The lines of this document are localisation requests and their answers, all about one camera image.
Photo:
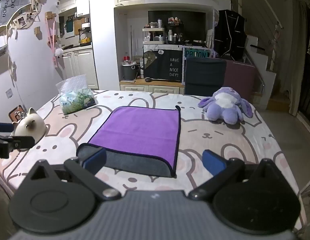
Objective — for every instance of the black jacket with white piping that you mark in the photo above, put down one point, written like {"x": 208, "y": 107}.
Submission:
{"x": 229, "y": 35}

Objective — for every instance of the black printed cover cloth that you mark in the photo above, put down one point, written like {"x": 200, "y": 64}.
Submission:
{"x": 167, "y": 66}

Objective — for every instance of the white kitchen base cabinet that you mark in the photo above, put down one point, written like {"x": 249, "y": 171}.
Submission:
{"x": 82, "y": 67}

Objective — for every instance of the wall poster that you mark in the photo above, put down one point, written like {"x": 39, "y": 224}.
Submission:
{"x": 10, "y": 7}

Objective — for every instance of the small black object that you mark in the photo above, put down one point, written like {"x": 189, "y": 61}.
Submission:
{"x": 148, "y": 80}

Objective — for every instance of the white kitchen wall cabinet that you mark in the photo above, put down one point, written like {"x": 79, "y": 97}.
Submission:
{"x": 77, "y": 1}

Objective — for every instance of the green sign board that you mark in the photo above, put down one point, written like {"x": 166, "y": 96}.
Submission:
{"x": 196, "y": 53}

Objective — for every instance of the purple towel with grey underside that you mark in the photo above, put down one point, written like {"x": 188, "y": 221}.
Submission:
{"x": 140, "y": 130}

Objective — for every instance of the low wooden-top cabinet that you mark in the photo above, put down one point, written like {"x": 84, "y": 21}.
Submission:
{"x": 155, "y": 87}

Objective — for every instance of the dark blue chair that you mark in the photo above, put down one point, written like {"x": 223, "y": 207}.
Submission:
{"x": 204, "y": 75}

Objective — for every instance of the white staircase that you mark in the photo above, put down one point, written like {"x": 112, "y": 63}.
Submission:
{"x": 267, "y": 65}

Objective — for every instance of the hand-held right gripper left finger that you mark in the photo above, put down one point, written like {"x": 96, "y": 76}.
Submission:
{"x": 96, "y": 160}

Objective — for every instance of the grey trash bin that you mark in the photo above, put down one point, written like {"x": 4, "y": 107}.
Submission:
{"x": 130, "y": 72}

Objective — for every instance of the maroon sofa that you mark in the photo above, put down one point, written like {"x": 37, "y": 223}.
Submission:
{"x": 240, "y": 80}

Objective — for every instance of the purple plush toy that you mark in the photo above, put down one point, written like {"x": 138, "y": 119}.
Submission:
{"x": 223, "y": 106}

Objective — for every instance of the white kitchen appliance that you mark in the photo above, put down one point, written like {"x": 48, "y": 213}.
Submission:
{"x": 85, "y": 33}

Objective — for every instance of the floral tissue pack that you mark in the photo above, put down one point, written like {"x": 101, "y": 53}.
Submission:
{"x": 77, "y": 100}

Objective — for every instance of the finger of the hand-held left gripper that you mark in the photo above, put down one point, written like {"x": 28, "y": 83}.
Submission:
{"x": 3, "y": 127}
{"x": 17, "y": 142}

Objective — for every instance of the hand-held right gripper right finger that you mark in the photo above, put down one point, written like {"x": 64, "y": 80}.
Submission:
{"x": 212, "y": 163}

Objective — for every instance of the shelf rack with bottles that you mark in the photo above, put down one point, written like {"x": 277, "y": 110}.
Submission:
{"x": 161, "y": 33}

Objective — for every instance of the small brown framed ornament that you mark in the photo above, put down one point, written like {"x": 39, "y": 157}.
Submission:
{"x": 16, "y": 112}

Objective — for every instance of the cream cat-shaped ceramic figure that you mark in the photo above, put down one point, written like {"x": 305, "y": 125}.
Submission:
{"x": 30, "y": 128}

